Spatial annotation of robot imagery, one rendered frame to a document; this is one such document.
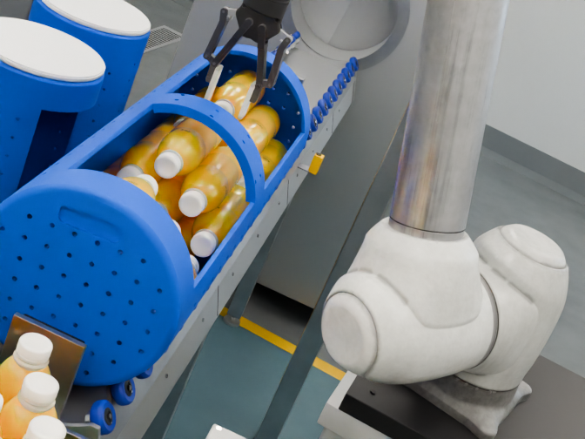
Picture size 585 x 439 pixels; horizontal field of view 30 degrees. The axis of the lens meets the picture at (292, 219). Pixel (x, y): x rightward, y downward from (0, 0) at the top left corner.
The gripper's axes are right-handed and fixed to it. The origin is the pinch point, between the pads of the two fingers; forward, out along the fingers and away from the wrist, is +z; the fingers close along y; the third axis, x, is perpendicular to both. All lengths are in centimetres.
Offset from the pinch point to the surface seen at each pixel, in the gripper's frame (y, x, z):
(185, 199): -4.7, 32.5, 7.8
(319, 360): -40, -138, 117
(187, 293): -14, 62, 6
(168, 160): -0.1, 32.8, 3.0
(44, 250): 4, 66, 7
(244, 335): -14, -131, 117
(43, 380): -6, 87, 10
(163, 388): -14, 43, 33
